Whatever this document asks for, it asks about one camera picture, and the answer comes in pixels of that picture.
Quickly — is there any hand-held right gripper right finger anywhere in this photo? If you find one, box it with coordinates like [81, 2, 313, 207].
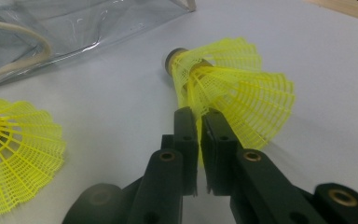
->
[200, 108, 243, 196]

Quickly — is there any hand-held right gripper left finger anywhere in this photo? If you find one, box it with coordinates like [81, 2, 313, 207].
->
[161, 106, 199, 197]

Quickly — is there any yellow plastic shuttlecock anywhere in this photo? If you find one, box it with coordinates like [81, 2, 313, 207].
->
[185, 60, 296, 166]
[163, 36, 264, 108]
[0, 98, 67, 218]

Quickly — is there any clear tote bag beige trim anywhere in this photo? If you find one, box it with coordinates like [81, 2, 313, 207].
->
[0, 0, 198, 89]

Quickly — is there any wooden table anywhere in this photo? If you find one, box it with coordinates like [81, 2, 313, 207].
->
[304, 0, 358, 25]

